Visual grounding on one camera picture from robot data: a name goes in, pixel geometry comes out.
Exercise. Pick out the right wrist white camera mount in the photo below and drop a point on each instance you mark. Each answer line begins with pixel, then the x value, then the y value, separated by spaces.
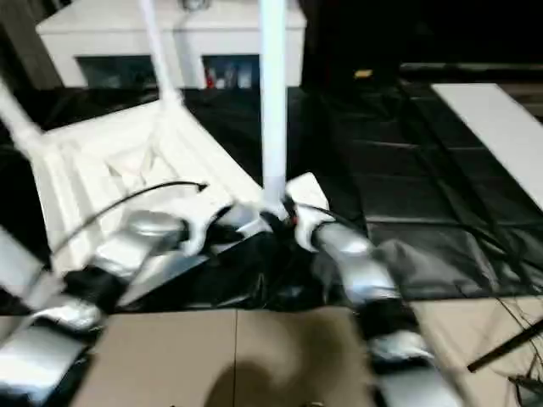
pixel 305 191

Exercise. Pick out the white cabinet with glass doors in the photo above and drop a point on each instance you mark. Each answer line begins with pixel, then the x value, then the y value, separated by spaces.
pixel 106 38

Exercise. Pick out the grey curtain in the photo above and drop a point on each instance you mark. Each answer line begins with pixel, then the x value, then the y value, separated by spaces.
pixel 25 42

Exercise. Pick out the small yellow object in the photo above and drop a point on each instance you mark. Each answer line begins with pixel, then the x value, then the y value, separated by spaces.
pixel 364 73

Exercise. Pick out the white plastic table top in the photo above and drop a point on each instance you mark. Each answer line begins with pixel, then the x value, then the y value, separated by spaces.
pixel 106 140

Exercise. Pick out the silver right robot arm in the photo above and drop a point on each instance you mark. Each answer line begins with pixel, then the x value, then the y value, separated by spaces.
pixel 356 263

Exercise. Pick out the black mat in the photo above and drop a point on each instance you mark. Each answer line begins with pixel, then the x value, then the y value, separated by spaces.
pixel 382 169

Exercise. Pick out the white flat board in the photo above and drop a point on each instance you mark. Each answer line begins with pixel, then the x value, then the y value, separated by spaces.
pixel 496 123

